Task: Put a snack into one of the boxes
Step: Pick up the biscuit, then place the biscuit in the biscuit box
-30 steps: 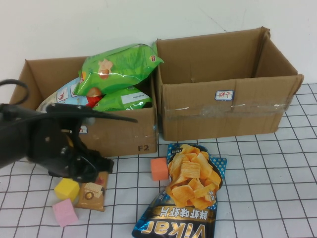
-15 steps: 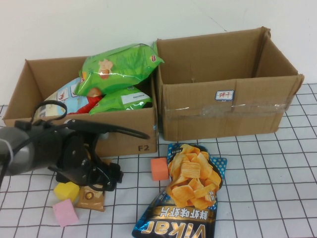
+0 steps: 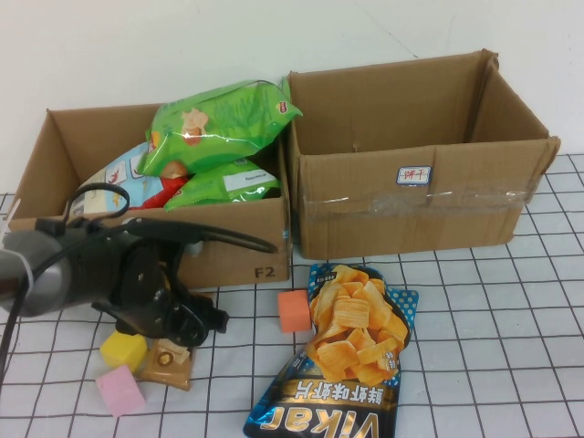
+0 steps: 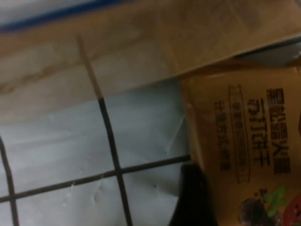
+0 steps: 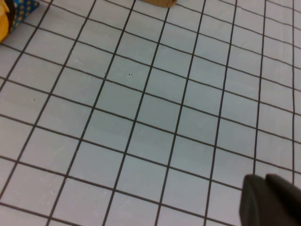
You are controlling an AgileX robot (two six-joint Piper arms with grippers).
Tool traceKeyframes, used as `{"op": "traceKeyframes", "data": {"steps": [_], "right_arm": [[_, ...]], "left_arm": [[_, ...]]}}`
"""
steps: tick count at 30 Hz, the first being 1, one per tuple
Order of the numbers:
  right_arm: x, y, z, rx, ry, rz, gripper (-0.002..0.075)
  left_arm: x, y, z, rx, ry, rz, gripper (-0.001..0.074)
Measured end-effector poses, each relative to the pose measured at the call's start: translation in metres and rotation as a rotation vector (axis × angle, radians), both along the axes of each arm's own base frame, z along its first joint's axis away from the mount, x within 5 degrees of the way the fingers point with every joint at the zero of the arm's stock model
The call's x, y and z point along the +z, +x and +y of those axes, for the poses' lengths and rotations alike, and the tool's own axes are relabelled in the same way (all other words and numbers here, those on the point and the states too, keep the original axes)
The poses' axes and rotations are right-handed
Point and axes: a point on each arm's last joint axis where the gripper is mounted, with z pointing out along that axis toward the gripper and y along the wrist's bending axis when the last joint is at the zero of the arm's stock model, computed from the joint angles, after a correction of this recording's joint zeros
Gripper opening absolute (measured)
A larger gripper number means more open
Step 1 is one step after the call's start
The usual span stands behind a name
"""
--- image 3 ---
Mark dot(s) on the light blue white snack bag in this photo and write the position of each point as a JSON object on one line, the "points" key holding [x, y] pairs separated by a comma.
{"points": [[139, 184]]}

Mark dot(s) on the brown wafer snack packet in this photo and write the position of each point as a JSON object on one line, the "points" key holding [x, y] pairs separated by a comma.
{"points": [[166, 372]]}

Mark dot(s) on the orange foam cube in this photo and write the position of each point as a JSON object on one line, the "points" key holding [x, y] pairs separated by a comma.
{"points": [[294, 312]]}

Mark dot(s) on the red snack bag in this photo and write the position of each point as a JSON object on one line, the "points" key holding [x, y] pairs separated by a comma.
{"points": [[159, 194]]}

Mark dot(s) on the cardboard box with clear tape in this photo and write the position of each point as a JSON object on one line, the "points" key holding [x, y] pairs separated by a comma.
{"points": [[365, 228]]}

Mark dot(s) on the white black grid tablecloth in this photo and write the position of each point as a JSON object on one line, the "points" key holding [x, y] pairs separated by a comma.
{"points": [[479, 342]]}

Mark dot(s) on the yellow foam cube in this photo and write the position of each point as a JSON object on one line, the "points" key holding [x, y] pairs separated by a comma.
{"points": [[121, 351]]}

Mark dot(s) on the small green chip bag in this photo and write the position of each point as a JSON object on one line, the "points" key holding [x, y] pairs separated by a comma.
{"points": [[214, 187]]}

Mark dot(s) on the pink foam cube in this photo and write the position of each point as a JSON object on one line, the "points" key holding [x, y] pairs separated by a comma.
{"points": [[119, 392]]}

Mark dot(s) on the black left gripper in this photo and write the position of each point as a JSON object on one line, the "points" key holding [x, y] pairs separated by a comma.
{"points": [[155, 315]]}

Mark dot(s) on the cardboard box printed F2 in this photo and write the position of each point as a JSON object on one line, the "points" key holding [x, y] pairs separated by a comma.
{"points": [[237, 269]]}

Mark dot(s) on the white label red writing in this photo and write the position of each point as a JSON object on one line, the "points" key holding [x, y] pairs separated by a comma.
{"points": [[414, 176]]}

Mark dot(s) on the blue Vikar shrimp chip bag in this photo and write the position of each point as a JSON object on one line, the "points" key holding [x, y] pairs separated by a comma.
{"points": [[347, 328]]}

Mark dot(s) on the clear packing tape strip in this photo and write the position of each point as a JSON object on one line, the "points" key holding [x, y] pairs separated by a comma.
{"points": [[365, 203]]}

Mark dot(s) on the large green chip bag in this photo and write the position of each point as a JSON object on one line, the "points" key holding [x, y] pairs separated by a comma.
{"points": [[219, 128]]}

